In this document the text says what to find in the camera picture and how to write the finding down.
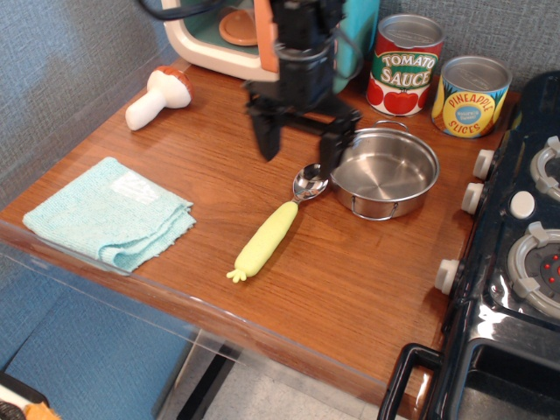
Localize black toy stove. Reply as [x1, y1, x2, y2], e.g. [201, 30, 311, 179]
[378, 71, 559, 419]

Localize black sleeved cable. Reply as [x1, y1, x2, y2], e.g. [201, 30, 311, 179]
[137, 0, 228, 22]

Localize stainless steel pot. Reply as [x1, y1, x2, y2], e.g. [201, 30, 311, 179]
[330, 120, 440, 221]

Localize teal toy microwave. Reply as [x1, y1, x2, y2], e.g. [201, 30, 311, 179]
[164, 1, 380, 94]

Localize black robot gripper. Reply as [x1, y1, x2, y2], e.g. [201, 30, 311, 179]
[244, 45, 361, 176]

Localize toy mushroom brown cap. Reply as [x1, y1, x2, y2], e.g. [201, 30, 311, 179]
[125, 66, 193, 131]

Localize spoon with yellow handle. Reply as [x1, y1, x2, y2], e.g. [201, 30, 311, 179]
[226, 164, 328, 284]

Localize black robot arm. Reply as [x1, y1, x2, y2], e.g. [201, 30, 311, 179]
[244, 1, 361, 179]

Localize pineapple slices can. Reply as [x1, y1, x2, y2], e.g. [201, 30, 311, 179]
[431, 55, 512, 139]

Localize orange fuzzy object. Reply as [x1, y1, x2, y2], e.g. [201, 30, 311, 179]
[23, 402, 61, 420]

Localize light blue folded cloth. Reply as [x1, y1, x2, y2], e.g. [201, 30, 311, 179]
[23, 157, 196, 273]

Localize clear acrylic barrier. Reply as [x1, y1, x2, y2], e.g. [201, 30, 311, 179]
[1, 226, 378, 419]

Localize tomato sauce can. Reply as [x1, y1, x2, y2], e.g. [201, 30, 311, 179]
[367, 14, 445, 116]

